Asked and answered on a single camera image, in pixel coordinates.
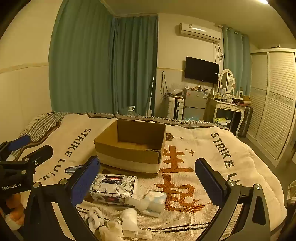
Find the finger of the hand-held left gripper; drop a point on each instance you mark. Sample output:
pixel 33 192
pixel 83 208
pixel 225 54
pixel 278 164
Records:
pixel 20 141
pixel 40 154

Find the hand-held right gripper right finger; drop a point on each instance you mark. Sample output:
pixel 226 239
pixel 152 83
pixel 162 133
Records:
pixel 209 183

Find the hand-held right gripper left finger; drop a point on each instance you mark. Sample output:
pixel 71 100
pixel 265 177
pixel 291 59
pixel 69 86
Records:
pixel 85 182

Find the floral tissue pack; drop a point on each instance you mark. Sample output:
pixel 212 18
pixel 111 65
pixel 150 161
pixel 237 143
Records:
pixel 113 188

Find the white knot plush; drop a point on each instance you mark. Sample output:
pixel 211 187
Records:
pixel 93 220

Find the cardboard box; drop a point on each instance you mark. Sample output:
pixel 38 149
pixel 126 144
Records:
pixel 129 160

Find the blue white tissue pack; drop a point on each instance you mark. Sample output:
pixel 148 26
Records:
pixel 156 199

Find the white cloth bundle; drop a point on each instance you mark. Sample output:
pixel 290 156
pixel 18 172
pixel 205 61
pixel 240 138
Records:
pixel 129 216

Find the person's left hand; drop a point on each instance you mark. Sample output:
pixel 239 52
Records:
pixel 13 202

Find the checkered cloth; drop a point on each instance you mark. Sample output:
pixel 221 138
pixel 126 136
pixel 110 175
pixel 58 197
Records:
pixel 44 125

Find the printed cream blanket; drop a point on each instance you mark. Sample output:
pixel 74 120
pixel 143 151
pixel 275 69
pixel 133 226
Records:
pixel 192 139

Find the yellow bag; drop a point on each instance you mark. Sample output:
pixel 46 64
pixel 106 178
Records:
pixel 220 120

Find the blue plastic bag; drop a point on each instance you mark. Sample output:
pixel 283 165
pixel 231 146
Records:
pixel 190 118

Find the dark suitcase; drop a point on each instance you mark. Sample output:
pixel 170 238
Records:
pixel 246 120

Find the white dressing table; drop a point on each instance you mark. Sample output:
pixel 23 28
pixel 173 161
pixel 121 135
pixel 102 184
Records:
pixel 225 106

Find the grey small fridge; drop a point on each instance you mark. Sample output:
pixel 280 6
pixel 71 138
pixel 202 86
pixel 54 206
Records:
pixel 194 102

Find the white suitcase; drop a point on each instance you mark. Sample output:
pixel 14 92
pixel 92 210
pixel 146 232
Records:
pixel 172 107

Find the clear water bottle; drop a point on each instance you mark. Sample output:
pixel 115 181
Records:
pixel 131 108

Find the clear plastic bag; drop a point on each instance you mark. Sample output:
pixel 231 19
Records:
pixel 175 89

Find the white louvred wardrobe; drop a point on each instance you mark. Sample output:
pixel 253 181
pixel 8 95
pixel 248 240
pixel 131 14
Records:
pixel 275 104

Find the wide green curtain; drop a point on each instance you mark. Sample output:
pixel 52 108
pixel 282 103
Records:
pixel 81 58

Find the white mop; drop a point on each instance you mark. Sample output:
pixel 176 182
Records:
pixel 150 97

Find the oval white mirror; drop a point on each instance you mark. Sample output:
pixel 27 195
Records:
pixel 226 80

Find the green corner curtain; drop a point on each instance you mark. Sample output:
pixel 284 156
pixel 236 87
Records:
pixel 134 64

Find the narrow green curtain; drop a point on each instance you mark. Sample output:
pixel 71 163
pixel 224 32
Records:
pixel 235 58

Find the white air conditioner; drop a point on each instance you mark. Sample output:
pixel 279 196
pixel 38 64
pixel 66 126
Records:
pixel 198 31

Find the black wall television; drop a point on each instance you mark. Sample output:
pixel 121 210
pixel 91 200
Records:
pixel 201 69

